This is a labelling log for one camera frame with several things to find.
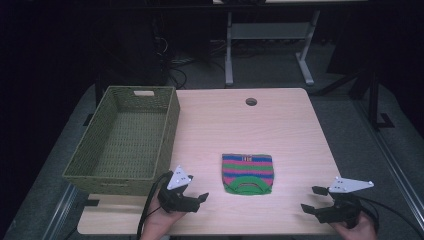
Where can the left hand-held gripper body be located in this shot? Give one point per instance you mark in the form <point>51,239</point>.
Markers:
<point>176,201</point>

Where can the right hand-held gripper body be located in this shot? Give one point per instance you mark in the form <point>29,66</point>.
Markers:
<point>340,211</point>

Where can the person's right hand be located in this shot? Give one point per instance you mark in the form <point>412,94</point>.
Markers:
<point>361,231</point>

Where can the person's left hand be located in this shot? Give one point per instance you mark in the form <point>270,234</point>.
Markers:
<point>156,223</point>

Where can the striped knitted cloth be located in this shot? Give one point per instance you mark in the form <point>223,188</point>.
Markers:
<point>248,171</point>

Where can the green woven basket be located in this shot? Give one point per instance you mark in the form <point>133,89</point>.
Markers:
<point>126,146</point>

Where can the black metal stand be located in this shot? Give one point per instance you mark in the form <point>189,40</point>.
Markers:
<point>373,100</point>

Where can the aluminium floor rail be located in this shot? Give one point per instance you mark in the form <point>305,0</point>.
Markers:
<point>390,156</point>
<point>61,213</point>

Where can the grey metal desk frame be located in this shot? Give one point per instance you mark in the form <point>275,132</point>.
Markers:
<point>270,30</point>

